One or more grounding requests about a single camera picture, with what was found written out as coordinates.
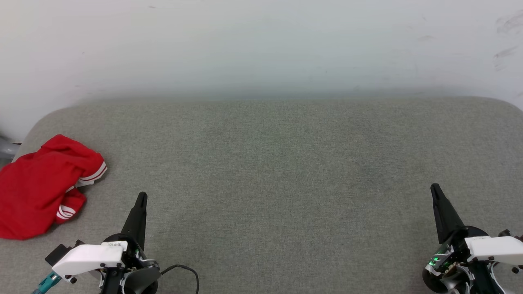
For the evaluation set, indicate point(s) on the red shirt with white sleeves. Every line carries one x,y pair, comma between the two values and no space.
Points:
32,188

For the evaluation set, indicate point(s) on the grey fabric sofa cushion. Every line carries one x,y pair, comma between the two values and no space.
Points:
286,183

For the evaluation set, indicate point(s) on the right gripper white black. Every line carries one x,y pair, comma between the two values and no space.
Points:
490,247

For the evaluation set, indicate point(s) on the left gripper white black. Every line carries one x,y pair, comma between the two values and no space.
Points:
88,257

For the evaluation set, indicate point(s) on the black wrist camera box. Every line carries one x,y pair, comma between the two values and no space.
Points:
506,233
61,253

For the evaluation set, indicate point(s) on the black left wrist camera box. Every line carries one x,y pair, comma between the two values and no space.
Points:
61,253

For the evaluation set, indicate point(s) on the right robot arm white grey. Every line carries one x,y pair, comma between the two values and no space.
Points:
470,281

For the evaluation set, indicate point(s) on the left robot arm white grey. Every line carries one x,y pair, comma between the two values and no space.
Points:
141,281

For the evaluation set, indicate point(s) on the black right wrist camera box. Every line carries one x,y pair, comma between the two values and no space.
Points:
506,233

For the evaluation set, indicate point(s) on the grey curved plastic object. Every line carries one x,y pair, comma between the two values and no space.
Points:
6,149

